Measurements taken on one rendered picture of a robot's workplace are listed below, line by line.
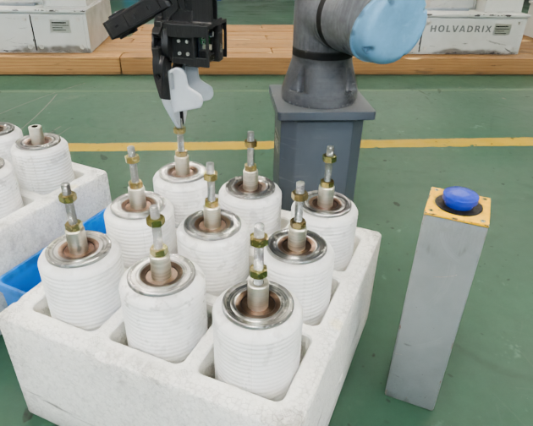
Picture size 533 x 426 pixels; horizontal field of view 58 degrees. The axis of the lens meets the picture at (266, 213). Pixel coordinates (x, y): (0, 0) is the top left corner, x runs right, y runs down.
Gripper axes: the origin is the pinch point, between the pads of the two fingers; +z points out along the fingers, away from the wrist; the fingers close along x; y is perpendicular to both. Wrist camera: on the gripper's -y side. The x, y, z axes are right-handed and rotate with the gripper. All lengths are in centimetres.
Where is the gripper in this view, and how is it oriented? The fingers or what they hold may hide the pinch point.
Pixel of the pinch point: (175, 116)
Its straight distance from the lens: 75.0
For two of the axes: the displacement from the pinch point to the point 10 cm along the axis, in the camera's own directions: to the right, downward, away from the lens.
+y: 9.6, 1.6, -2.3
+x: 2.8, -4.8, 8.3
